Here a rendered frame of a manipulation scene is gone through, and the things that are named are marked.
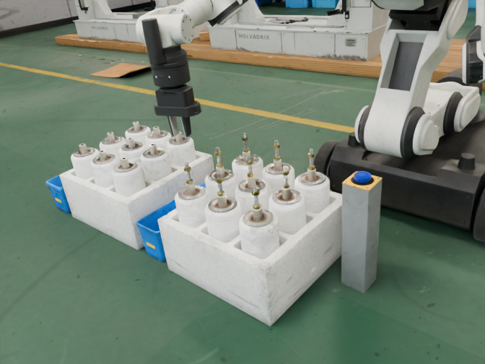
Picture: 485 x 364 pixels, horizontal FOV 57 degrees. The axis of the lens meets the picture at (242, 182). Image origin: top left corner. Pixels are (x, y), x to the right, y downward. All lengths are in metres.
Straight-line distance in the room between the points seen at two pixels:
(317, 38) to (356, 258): 2.31
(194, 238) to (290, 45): 2.45
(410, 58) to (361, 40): 1.80
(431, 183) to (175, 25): 0.84
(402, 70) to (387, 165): 0.30
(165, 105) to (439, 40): 0.72
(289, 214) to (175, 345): 0.42
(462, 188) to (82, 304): 1.11
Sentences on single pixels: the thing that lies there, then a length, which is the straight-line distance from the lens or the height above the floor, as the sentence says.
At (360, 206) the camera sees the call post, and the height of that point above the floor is 0.26.
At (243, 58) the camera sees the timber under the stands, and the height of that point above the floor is 0.05.
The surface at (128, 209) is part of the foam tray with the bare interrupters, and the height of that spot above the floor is 0.16.
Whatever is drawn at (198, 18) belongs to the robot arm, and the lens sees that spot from 1.18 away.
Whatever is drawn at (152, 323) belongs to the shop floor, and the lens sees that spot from 1.22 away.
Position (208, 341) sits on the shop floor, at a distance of 1.15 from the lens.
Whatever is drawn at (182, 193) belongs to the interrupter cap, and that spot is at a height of 0.25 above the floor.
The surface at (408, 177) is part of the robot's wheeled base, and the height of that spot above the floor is 0.18.
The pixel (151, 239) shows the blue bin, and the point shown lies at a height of 0.08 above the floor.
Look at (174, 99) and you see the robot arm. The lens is 1.10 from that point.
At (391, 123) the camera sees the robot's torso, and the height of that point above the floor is 0.38.
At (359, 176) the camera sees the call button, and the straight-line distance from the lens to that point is 1.08.
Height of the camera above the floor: 0.84
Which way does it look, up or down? 28 degrees down
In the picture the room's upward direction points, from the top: 6 degrees counter-clockwise
